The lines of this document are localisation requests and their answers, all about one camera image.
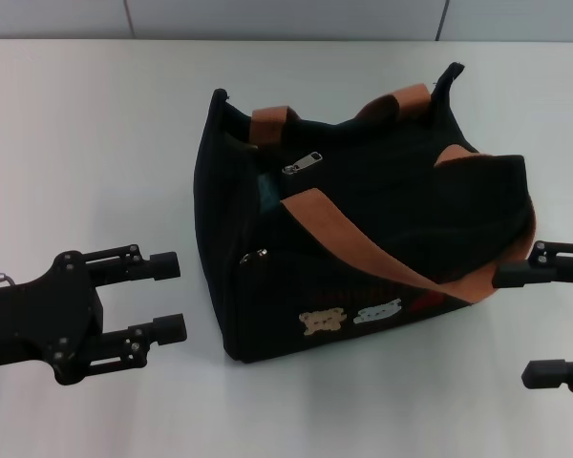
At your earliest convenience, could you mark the silver zipper pull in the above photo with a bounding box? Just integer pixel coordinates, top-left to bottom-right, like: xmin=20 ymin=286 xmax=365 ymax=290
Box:
xmin=281 ymin=150 xmax=325 ymax=177

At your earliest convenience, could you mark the black food bag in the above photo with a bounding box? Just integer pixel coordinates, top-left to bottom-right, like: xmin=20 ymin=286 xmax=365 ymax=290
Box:
xmin=194 ymin=60 xmax=541 ymax=366

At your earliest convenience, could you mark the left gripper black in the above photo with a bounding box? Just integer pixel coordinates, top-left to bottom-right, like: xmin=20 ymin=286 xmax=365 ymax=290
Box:
xmin=0 ymin=243 xmax=189 ymax=386

